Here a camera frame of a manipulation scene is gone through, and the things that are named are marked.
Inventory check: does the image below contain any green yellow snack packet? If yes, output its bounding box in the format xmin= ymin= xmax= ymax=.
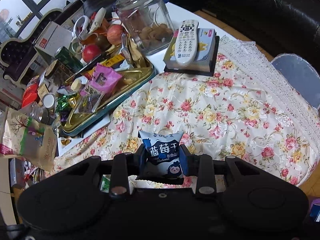
xmin=100 ymin=174 xmax=111 ymax=193

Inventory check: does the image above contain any blueberry snack packet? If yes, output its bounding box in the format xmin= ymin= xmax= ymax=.
xmin=139 ymin=131 xmax=183 ymax=179

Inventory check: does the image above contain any white tray board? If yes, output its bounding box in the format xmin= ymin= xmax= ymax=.
xmin=57 ymin=114 xmax=111 ymax=157

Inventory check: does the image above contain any floral tablecloth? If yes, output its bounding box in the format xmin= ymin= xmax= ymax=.
xmin=53 ymin=37 xmax=319 ymax=186

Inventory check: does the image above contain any pink snack packet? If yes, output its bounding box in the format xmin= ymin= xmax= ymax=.
xmin=86 ymin=64 xmax=122 ymax=95

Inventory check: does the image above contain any gold tin full of candy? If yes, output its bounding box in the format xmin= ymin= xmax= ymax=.
xmin=56 ymin=39 xmax=156 ymax=137

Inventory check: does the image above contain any brown paper snack bag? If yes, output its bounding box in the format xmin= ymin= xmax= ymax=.
xmin=1 ymin=107 xmax=57 ymax=172

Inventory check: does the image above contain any white remote control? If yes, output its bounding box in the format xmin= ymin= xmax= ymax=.
xmin=175 ymin=20 xmax=199 ymax=67

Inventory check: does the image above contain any red apple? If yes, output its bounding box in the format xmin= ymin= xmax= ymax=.
xmin=82 ymin=44 xmax=101 ymax=63
xmin=107 ymin=24 xmax=124 ymax=46

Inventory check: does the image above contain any boxed tissue pack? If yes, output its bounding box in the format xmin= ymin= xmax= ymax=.
xmin=163 ymin=28 xmax=220 ymax=76

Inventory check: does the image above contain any white plastic stool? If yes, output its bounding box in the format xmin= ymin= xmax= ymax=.
xmin=271 ymin=54 xmax=320 ymax=110

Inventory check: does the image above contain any clear glass jar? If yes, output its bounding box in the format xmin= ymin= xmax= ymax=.
xmin=116 ymin=0 xmax=174 ymax=55

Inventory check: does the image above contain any black leather sofa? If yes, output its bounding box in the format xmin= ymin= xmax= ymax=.
xmin=168 ymin=0 xmax=319 ymax=68

